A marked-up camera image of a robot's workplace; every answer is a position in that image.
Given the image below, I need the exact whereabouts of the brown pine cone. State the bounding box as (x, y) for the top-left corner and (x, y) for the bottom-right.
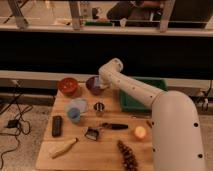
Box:
(117, 140), (138, 171)

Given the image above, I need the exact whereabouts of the wooden handled brush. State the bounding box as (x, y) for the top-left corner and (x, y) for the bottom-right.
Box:
(49, 138), (78, 159)

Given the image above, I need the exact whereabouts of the black remote control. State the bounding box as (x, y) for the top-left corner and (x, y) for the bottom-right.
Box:
(52, 116), (62, 137)

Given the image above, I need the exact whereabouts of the orange fruit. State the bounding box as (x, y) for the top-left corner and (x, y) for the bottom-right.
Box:
(134, 126), (147, 140)

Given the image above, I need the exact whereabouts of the small metal cup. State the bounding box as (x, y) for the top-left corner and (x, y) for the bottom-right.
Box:
(93, 102), (105, 117)

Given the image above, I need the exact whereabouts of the green plastic tray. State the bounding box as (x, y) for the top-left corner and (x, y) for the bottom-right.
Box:
(119, 77), (167, 115)

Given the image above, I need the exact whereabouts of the black power adapter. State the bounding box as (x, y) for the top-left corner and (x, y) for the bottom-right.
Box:
(7, 119), (19, 128)

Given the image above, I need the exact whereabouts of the blue cup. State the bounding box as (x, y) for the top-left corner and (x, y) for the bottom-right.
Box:
(67, 108), (80, 124)

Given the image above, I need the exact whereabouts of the person in background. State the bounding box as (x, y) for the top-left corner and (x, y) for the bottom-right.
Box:
(106, 0), (165, 27)

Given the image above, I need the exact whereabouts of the black floor cable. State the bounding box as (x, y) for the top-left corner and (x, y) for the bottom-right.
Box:
(0, 79), (34, 169)

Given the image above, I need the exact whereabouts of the black handled peeler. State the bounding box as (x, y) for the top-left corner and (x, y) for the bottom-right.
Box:
(84, 122), (128, 141)

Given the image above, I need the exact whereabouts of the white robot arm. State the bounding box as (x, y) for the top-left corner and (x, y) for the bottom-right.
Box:
(98, 58), (206, 171)

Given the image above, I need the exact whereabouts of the red bowl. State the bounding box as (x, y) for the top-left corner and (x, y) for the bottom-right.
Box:
(57, 78), (78, 96)

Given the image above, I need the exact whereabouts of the purple bowl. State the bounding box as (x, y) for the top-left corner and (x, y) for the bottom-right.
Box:
(86, 76), (103, 95)

